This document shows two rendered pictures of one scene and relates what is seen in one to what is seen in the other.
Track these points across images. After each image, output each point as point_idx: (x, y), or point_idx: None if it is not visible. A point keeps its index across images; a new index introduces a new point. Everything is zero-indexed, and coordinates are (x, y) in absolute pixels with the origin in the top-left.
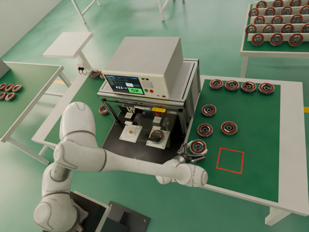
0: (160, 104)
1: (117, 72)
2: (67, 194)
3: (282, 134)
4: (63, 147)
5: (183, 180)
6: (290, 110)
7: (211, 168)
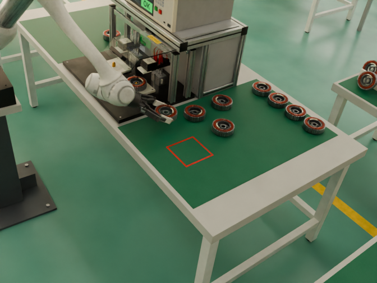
0: (160, 34)
1: None
2: None
3: (277, 169)
4: None
5: (104, 79)
6: (316, 159)
7: (160, 144)
